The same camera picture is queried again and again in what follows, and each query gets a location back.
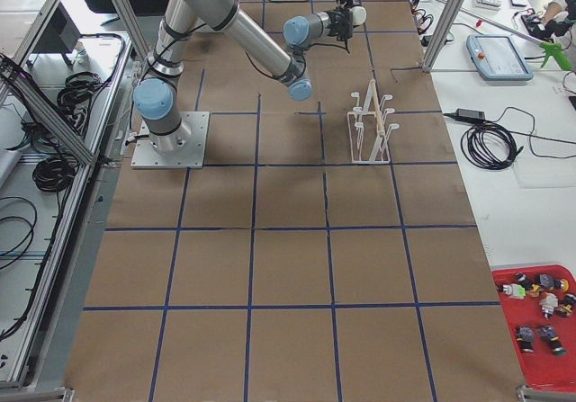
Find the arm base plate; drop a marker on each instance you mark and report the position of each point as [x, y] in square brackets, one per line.
[183, 148]

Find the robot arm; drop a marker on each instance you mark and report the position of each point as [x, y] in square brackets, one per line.
[154, 96]

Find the green plastic clamp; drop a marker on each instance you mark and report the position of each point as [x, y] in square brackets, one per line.
[555, 51]

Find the red parts tray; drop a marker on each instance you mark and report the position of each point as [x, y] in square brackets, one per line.
[539, 306]

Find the white wire cup rack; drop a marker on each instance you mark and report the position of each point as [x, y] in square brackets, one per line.
[369, 131]

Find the blue teach pendant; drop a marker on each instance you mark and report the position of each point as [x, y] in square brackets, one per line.
[496, 58]

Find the white plastic cup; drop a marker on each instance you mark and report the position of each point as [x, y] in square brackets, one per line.
[358, 15]

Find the black power adapter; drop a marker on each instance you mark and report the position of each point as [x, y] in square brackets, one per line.
[467, 116]

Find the aluminium frame post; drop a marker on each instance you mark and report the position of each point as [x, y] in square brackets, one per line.
[437, 42]

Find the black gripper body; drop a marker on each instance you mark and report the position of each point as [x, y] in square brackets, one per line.
[336, 21]

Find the man in white shirt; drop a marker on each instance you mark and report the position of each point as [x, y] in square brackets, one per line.
[558, 18]

